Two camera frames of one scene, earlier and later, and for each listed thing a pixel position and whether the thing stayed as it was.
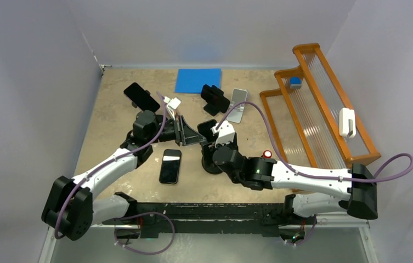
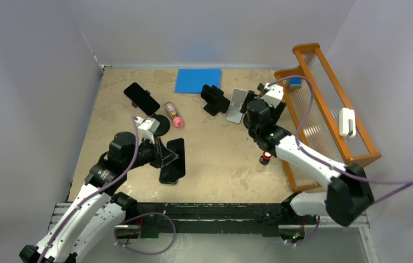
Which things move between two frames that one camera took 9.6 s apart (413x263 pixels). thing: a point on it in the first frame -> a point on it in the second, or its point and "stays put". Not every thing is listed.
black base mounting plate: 264,218 stays put
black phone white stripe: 170,167 stays put
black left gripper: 191,137 -> 162,155
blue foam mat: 191,80 stays put
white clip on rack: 347,124 stays put
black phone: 204,128 -> 177,146
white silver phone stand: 238,95 stays put
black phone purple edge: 140,97 stays put
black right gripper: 208,148 -> 249,96
